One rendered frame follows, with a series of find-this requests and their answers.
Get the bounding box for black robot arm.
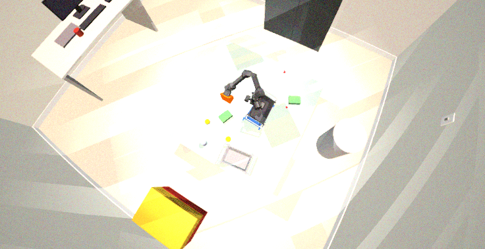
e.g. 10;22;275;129
223;70;265;110

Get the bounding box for green rectangular block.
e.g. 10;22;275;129
288;96;301;105
219;110;232;123

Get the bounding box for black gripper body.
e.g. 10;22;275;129
244;95;266;109

